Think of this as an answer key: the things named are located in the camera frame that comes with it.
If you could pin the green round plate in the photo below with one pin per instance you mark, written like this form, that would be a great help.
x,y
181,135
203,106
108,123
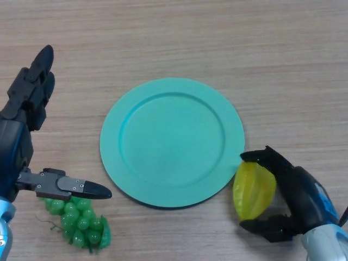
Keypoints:
x,y
171,144

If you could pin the green grape bunch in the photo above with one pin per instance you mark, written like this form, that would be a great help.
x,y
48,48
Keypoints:
x,y
73,221

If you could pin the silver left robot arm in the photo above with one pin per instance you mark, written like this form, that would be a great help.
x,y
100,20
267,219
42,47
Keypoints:
x,y
5,233

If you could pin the yellow starfruit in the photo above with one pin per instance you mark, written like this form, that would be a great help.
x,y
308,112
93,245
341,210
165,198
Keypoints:
x,y
253,190

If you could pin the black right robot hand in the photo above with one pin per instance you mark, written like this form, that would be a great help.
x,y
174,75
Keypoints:
x,y
304,195

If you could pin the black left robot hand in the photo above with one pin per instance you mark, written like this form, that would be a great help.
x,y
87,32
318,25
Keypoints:
x,y
13,144

